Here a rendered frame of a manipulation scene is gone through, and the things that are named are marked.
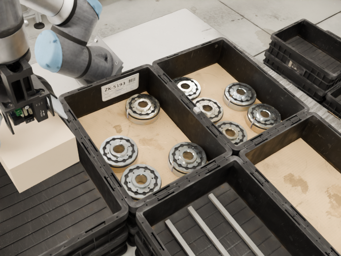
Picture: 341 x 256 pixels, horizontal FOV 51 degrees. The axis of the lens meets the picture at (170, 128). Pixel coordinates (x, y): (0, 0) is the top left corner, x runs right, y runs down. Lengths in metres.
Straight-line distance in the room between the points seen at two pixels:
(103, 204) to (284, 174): 0.50
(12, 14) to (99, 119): 0.62
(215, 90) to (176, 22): 0.61
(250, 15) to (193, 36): 1.70
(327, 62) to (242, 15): 1.33
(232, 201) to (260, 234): 0.11
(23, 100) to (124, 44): 1.03
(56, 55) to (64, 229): 0.51
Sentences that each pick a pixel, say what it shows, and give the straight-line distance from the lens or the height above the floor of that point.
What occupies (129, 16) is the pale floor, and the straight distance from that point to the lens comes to 3.05.
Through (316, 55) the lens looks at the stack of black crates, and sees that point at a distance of 2.14.
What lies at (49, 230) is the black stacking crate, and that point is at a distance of 0.89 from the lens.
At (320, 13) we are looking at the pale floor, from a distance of 3.63.
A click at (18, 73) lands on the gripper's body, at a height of 1.29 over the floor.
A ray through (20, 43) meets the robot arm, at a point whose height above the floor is 1.32.
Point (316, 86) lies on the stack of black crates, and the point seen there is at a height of 0.49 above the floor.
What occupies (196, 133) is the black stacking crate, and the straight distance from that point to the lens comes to 0.98.
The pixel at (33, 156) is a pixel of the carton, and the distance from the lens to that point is 0.64.
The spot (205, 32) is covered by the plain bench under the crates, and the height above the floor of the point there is 0.70.
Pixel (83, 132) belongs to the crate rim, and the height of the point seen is 0.93.
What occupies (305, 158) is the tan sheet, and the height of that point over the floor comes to 0.83.
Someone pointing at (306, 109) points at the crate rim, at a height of 0.93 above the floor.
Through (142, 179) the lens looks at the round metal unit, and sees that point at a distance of 0.92.
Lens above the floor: 1.62
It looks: 49 degrees down
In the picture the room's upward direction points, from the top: 8 degrees clockwise
